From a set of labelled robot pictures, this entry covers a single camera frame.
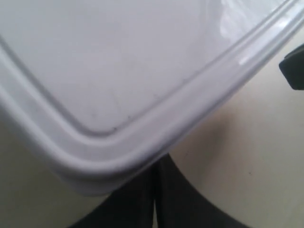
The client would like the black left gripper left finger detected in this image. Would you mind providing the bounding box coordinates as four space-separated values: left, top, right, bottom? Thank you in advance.
71 167 154 228

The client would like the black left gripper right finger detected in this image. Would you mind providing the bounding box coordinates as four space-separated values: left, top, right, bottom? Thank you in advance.
279 44 304 90

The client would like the white lidded plastic container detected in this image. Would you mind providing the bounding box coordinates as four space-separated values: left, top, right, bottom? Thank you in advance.
0 0 304 196

